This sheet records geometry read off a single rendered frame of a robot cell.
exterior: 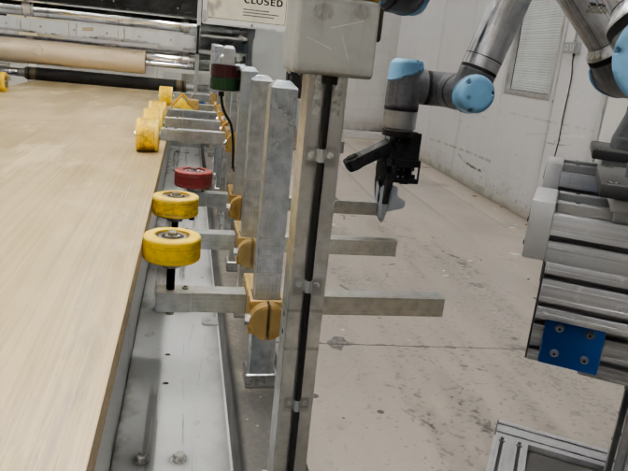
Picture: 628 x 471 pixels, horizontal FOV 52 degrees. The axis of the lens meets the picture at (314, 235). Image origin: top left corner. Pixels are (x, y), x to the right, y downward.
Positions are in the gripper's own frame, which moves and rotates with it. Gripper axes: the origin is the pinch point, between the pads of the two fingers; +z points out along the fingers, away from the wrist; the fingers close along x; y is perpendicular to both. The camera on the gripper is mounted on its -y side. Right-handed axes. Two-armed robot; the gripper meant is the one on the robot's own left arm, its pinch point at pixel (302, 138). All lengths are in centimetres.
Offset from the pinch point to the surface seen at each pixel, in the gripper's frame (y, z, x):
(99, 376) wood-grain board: -79, 7, 28
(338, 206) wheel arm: 8.9, 15.9, -11.5
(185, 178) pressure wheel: 6.7, 11.3, 22.6
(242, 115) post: 5.3, -2.9, 11.8
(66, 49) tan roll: 236, 4, 88
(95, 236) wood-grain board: -40, 9, 34
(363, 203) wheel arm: 9.1, 14.9, -17.0
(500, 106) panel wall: 455, 30, -266
